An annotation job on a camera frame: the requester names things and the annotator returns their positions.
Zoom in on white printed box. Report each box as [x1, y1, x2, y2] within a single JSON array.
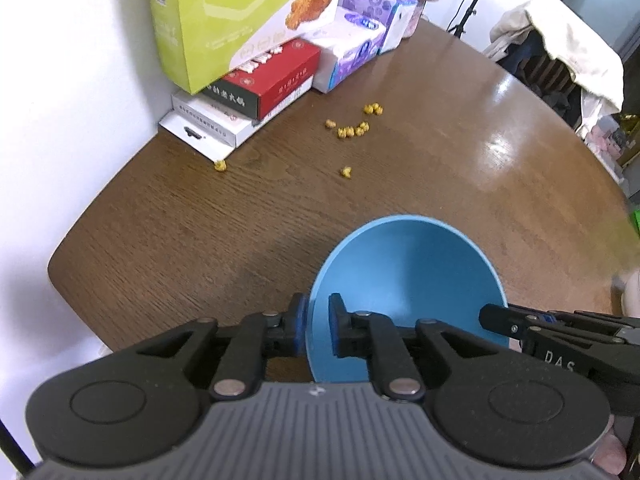
[[171, 87, 266, 136]]

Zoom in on pale pink plate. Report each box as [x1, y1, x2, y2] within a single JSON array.
[[613, 266, 640, 313]]

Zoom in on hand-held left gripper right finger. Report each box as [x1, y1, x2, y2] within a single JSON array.
[[327, 293, 502, 402]]

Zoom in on dark wooden chair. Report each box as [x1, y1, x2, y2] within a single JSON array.
[[520, 52, 576, 96]]

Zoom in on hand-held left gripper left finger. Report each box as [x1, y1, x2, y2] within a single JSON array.
[[136, 293, 308, 401]]

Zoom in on white box black mark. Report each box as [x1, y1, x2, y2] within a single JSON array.
[[158, 110, 261, 163]]

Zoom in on red box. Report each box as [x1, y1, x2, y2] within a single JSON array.
[[207, 37, 322, 121]]

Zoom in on blue bowl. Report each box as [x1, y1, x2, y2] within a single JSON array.
[[305, 215, 510, 383]]

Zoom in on dark blue garment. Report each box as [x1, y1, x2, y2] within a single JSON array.
[[497, 30, 546, 86]]

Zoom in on purple tissue pack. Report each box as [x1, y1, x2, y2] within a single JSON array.
[[300, 7, 388, 93]]

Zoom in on yellow-green snack box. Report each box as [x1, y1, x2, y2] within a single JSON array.
[[145, 0, 351, 95]]

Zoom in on scattered yellow popcorn pieces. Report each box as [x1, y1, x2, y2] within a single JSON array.
[[212, 102, 386, 181]]

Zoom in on black cloth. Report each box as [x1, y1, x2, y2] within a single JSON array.
[[542, 91, 572, 120]]

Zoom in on chair with white cloth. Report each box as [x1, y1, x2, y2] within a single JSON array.
[[482, 0, 626, 116]]

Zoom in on person's right hand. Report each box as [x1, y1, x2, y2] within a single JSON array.
[[592, 432, 628, 480]]

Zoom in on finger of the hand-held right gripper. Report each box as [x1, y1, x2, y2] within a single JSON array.
[[478, 302, 552, 344], [509, 304, 627, 332]]

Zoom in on purple tissue box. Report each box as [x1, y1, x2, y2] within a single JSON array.
[[340, 0, 418, 56]]

